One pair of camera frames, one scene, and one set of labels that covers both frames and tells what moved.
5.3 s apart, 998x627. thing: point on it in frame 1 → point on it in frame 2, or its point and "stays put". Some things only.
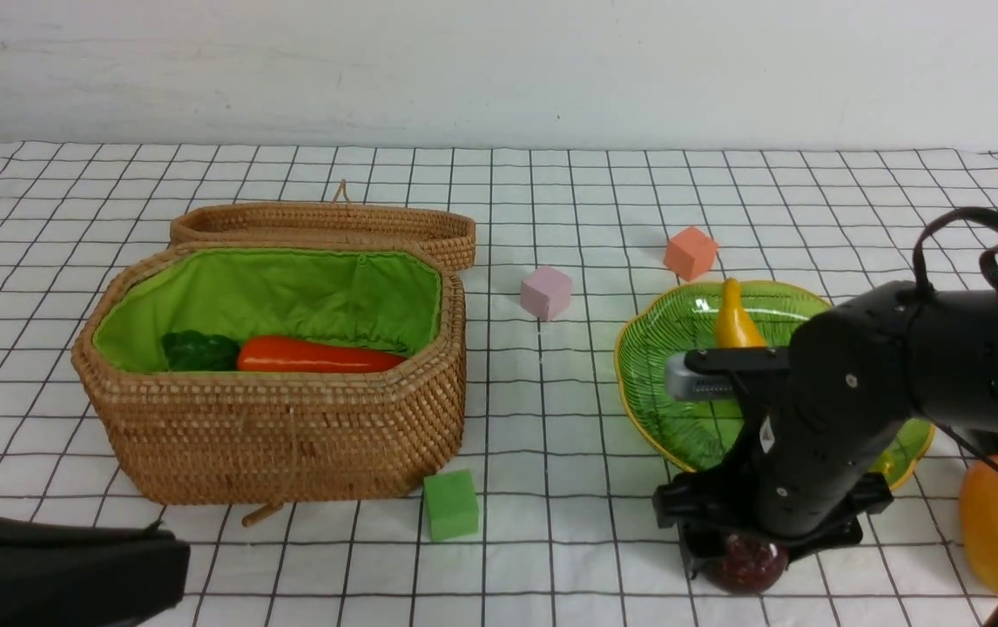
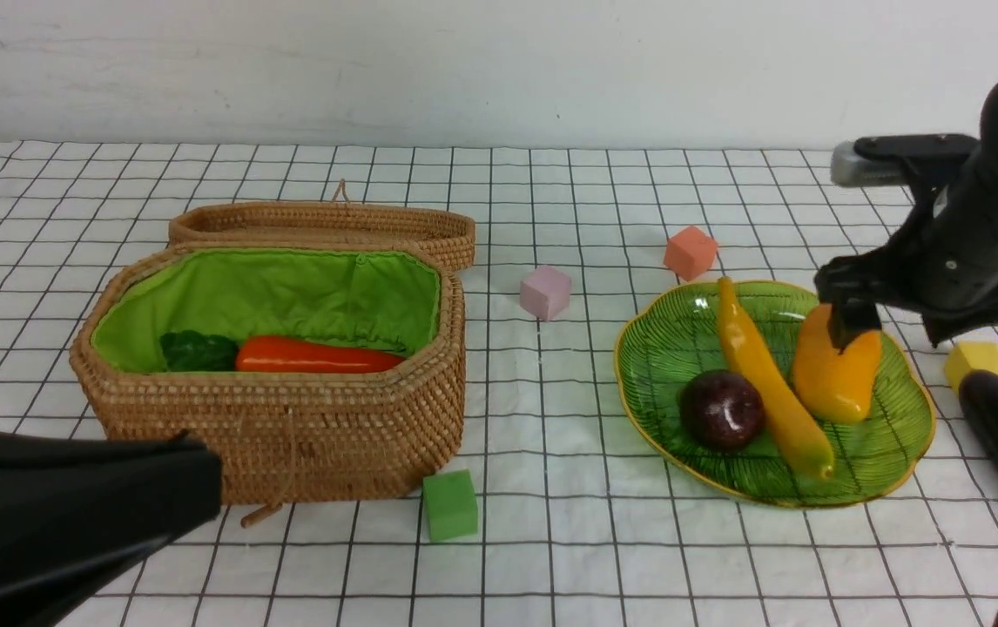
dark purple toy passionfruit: [747, 565] → [722, 409]
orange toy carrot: [279, 354] stays put
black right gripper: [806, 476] → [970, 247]
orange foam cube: [691, 253] stays put
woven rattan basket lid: [447, 233] stays put
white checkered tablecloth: [570, 241] stays put
